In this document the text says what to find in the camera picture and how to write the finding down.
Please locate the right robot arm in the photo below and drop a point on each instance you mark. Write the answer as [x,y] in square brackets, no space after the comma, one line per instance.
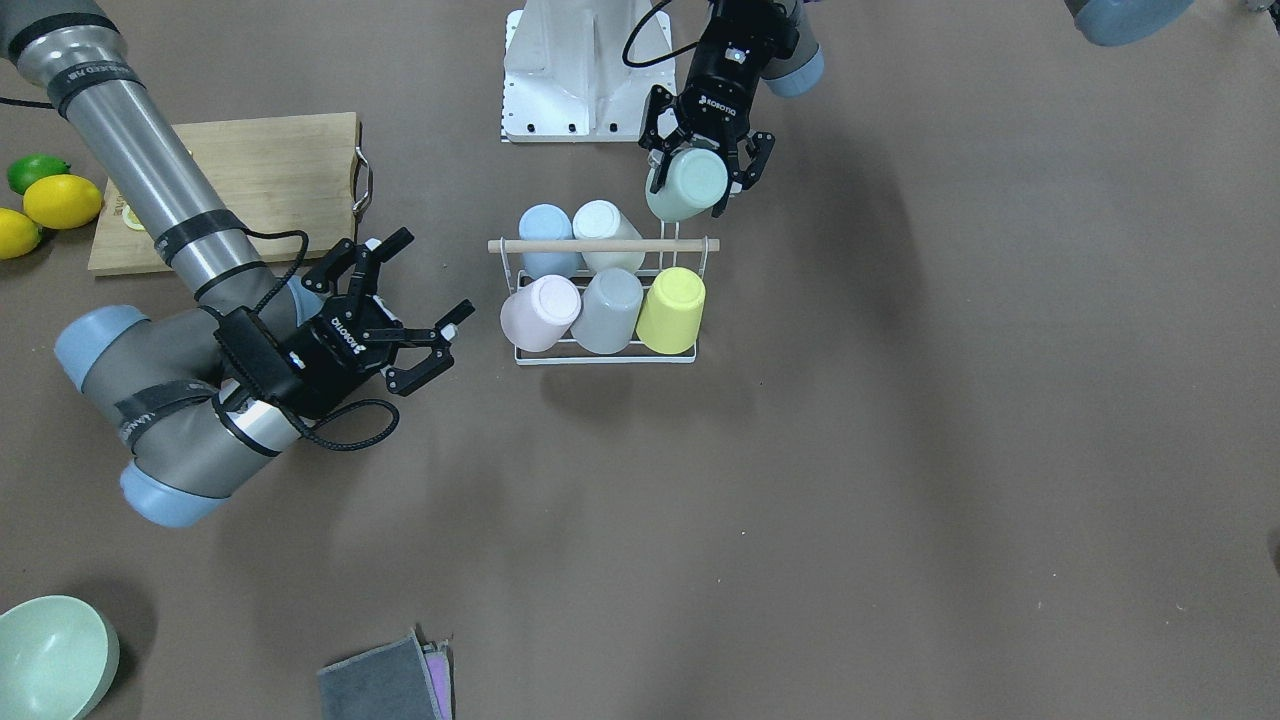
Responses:
[202,400]

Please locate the green lime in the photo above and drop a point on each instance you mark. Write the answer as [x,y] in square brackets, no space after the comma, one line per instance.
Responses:
[23,172]

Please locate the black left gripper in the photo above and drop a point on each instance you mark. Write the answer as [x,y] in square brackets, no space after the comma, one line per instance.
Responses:
[728,68]

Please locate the bamboo cutting board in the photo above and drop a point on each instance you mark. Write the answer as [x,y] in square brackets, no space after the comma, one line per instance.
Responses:
[276,174]

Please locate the grey folded cloth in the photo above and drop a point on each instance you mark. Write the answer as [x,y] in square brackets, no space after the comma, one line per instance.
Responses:
[406,679]

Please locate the green plastic cup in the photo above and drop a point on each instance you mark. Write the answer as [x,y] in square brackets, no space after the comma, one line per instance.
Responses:
[696,180]

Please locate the white plastic cup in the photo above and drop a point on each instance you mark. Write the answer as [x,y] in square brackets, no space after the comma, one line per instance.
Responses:
[602,220]

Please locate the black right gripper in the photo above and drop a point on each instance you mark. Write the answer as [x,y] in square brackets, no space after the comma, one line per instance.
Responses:
[327,358]

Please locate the green bowl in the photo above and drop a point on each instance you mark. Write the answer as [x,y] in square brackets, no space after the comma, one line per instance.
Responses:
[59,656]

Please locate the pink plastic cup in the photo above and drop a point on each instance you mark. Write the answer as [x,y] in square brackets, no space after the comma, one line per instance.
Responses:
[537,316]

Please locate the yellow plastic cup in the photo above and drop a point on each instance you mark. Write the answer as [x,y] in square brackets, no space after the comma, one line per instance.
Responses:
[670,318]

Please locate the lemon slice lower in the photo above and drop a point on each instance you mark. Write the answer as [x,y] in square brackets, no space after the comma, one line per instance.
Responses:
[130,219]

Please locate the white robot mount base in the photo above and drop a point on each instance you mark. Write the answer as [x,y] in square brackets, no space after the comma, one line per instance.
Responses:
[565,80]

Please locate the white wire cup holder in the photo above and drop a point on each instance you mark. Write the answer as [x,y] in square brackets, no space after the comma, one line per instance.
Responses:
[664,251]

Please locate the yellow lemon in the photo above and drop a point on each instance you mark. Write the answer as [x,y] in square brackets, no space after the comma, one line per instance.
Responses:
[19,235]
[62,202]

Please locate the grey plastic cup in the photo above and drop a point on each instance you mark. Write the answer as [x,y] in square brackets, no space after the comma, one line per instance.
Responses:
[610,307]

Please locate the blue plastic cup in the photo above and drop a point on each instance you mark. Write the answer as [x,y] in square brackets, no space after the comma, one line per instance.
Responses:
[547,223]

